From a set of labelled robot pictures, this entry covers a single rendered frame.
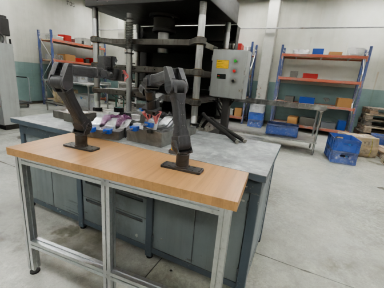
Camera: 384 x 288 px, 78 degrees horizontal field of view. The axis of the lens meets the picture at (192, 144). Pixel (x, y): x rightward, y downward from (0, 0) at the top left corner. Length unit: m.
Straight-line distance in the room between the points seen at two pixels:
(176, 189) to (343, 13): 7.57
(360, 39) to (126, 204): 7.36
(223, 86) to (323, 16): 6.21
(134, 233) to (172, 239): 0.31
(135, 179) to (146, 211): 0.64
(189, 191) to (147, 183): 0.18
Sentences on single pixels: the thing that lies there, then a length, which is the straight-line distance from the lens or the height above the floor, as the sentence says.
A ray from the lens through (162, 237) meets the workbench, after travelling 1.68.
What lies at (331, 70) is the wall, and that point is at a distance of 7.93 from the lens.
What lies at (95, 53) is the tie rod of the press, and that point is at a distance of 2.78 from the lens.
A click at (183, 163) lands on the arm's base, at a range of 1.10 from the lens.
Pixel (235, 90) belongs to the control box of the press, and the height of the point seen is 1.14.
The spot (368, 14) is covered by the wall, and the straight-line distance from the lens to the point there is 8.20.
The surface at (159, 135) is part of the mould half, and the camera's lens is 1.42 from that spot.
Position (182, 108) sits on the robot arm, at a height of 1.08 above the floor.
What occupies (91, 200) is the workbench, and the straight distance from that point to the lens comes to 2.00.
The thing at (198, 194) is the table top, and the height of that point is 0.79.
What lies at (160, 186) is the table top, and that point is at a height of 0.79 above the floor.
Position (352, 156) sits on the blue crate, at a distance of 4.85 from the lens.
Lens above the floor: 1.21
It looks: 15 degrees down
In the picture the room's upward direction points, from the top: 5 degrees clockwise
